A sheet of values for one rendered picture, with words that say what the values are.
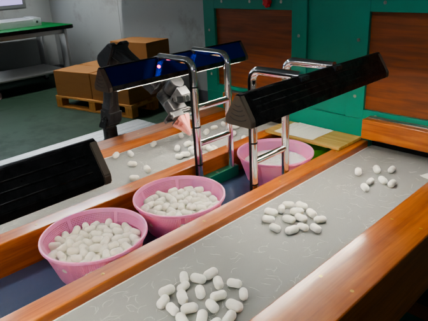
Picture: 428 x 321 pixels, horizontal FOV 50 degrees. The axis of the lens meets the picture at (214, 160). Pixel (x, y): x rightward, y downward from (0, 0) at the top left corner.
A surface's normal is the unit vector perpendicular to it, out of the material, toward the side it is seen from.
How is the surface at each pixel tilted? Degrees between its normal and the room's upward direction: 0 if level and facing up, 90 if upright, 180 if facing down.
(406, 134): 90
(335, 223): 0
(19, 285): 0
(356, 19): 90
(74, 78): 90
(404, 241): 0
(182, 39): 90
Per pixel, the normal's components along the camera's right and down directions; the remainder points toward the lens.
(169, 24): -0.69, 0.30
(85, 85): -0.51, 0.35
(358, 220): -0.05, -0.93
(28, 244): 0.70, 0.24
